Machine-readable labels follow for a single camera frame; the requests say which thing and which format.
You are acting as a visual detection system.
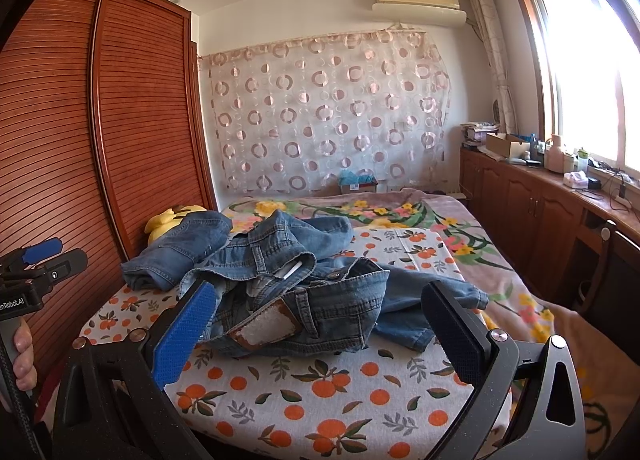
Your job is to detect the blue denim jeans with patch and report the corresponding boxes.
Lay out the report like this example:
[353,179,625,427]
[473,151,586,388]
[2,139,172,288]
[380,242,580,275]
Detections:
[179,211,488,357]

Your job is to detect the person left hand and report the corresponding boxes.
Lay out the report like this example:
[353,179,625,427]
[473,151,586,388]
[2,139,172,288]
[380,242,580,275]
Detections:
[13,318,37,392]

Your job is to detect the folded blue denim jeans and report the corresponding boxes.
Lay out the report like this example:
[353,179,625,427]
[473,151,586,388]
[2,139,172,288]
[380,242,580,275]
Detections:
[122,211,232,292]

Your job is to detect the yellow pikachu plush toy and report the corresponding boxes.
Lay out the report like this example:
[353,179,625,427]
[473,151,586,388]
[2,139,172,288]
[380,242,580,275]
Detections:
[144,205,205,245]

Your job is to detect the pink floral blanket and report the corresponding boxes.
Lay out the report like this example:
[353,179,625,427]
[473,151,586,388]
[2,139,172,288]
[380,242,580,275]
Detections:
[224,188,639,458]

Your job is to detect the wooden sideboard cabinet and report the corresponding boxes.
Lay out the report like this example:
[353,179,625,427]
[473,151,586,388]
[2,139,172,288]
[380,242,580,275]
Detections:
[458,147,640,341]

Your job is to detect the wooden slatted wardrobe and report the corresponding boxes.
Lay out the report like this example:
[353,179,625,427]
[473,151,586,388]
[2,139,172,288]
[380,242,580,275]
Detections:
[1,0,215,376]

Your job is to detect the pink thermos jug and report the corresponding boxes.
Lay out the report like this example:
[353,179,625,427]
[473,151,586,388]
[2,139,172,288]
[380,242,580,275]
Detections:
[544,135,565,174]

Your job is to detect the cardboard box on cabinet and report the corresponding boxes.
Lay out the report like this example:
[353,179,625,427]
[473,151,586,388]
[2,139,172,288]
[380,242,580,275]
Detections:
[486,134,530,159]

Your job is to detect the cardboard box with blue cloth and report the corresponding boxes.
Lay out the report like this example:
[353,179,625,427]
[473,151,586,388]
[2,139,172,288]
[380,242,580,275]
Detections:
[337,169,378,194]

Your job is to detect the stack of books and papers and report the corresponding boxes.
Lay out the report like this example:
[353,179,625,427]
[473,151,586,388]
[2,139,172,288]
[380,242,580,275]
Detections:
[460,122,500,147]

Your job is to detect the sheer curtain with pink circles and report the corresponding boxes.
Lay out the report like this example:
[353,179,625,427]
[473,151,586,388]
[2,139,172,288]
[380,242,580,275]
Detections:
[200,28,451,199]

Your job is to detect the beige side window curtain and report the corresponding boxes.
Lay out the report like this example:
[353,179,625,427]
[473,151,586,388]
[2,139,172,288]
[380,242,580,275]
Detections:
[469,0,518,135]

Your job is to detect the window with wooden frame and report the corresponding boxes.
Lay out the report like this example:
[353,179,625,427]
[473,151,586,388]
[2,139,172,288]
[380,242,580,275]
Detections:
[521,0,639,177]

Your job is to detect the wall air conditioner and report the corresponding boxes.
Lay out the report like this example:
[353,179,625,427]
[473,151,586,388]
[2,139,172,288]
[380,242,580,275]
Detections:
[372,0,468,27]

